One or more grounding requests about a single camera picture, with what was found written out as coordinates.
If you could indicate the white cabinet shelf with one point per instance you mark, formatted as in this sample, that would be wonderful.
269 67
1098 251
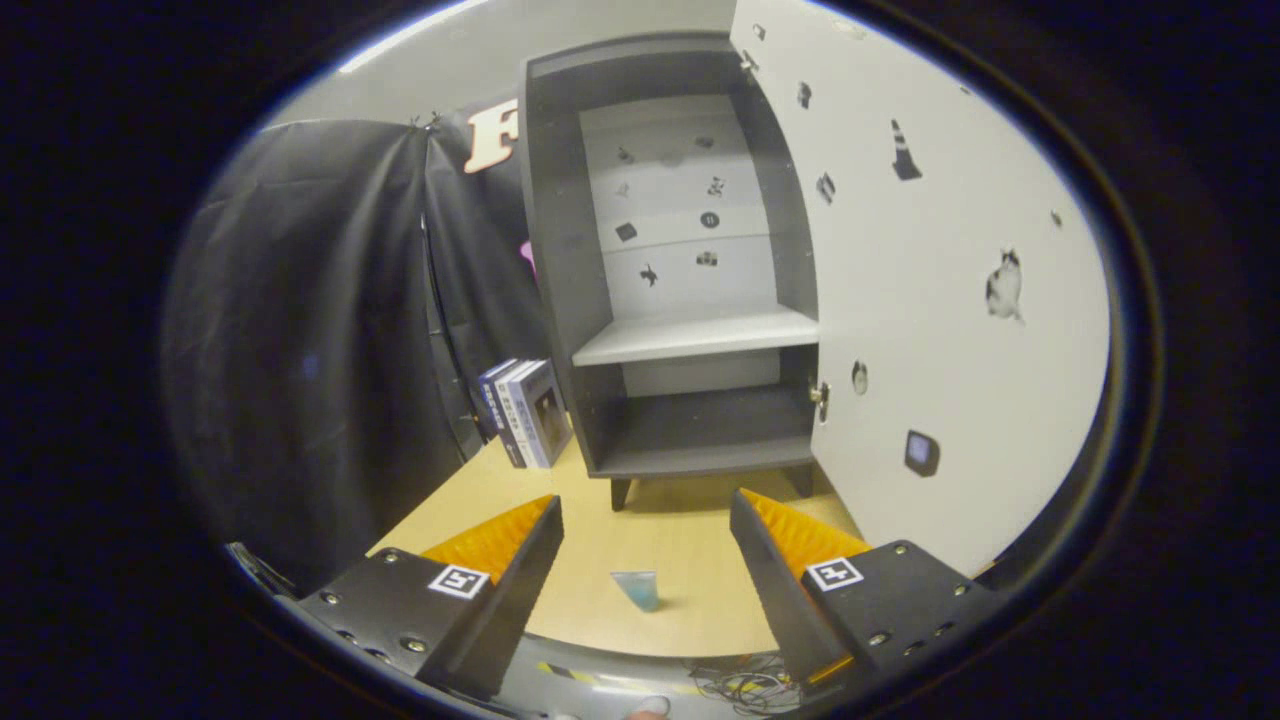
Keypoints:
700 335

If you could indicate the grey cover book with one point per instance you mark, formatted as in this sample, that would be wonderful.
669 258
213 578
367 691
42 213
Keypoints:
548 415

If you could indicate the dark blue book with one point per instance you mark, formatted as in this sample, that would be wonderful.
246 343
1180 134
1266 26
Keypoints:
487 400

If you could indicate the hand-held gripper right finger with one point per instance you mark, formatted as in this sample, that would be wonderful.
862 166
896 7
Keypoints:
775 590

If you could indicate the grey cabinet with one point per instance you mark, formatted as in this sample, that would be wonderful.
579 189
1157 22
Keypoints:
560 250

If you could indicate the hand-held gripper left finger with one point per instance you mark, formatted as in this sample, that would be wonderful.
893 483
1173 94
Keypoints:
520 600

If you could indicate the blue and white tube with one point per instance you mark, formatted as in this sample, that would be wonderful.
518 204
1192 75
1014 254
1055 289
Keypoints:
640 590

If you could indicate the black backdrop cloth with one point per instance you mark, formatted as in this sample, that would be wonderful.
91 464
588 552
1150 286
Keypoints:
300 350

